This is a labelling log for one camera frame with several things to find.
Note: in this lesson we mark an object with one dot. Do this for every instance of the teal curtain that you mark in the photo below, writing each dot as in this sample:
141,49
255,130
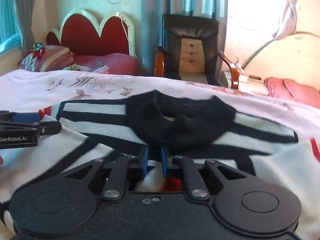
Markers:
151,23

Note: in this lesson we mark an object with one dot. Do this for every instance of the red heart-shaped headboard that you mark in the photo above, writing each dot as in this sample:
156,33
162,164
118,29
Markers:
84,34

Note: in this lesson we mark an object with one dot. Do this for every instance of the grey left curtain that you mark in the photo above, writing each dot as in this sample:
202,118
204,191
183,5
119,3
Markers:
24,11

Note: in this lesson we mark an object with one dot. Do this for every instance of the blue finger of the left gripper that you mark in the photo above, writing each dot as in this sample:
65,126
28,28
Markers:
26,118

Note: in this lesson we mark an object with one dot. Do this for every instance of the cream arched headboard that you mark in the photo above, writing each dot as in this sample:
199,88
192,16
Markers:
294,57

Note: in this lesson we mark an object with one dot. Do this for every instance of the grey tied-back curtain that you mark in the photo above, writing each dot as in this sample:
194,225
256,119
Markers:
288,21

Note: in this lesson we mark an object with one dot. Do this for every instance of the colourful folded clothes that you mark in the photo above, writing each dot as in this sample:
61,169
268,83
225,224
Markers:
97,68

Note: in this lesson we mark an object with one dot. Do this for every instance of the pink pillow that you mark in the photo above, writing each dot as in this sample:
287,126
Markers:
290,90

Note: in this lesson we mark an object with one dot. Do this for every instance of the black leather wooden armchair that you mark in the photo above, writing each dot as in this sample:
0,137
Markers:
190,51

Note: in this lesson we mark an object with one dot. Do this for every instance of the bedside nightstand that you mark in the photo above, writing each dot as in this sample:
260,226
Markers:
250,87

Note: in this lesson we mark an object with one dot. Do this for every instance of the magenta pillow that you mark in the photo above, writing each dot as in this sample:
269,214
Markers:
119,64

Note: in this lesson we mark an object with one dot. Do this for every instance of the striped knit children's sweater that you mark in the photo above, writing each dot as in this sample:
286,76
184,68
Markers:
233,175

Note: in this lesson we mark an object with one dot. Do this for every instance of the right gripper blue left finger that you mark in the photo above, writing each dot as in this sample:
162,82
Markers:
143,159

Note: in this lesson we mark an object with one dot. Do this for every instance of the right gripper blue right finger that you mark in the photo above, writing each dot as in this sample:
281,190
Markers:
166,160

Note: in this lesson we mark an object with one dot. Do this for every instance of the striped pillow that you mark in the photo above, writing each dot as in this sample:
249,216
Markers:
53,58

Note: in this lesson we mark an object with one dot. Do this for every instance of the floral white bed quilt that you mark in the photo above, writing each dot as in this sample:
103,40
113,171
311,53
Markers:
24,91

